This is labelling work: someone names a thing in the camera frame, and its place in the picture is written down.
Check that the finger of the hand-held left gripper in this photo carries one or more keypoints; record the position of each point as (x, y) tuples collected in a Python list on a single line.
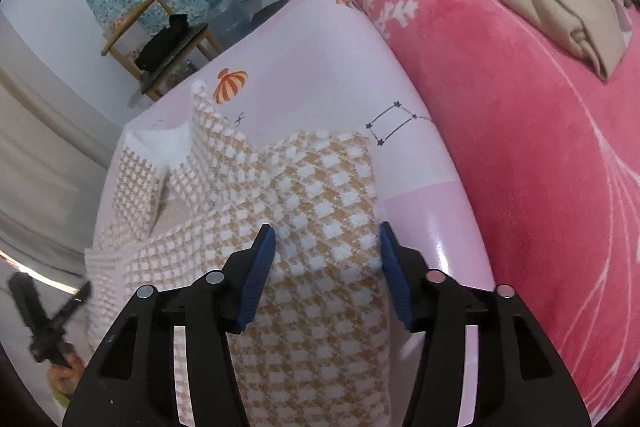
[(25, 302), (72, 304)]

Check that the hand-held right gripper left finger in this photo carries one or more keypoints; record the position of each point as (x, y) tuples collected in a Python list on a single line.
[(257, 277)]

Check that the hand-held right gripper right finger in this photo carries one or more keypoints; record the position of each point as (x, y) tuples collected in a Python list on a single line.
[(395, 277)]

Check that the beige white houndstooth coat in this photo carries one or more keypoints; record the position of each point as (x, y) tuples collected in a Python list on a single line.
[(310, 187)]

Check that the white curtain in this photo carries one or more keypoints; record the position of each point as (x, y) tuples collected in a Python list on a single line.
[(45, 157)]

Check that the red floral blanket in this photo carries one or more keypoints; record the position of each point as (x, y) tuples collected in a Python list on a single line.
[(500, 107)]

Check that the pink printed bed sheet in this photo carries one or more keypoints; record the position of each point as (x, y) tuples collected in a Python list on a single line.
[(325, 72)]

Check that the black bag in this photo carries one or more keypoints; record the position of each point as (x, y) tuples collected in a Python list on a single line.
[(160, 47)]

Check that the clear plastic water jug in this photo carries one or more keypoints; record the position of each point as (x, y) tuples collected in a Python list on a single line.
[(235, 19)]

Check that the wooden chair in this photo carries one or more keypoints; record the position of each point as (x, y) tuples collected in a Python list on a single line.
[(125, 24)]

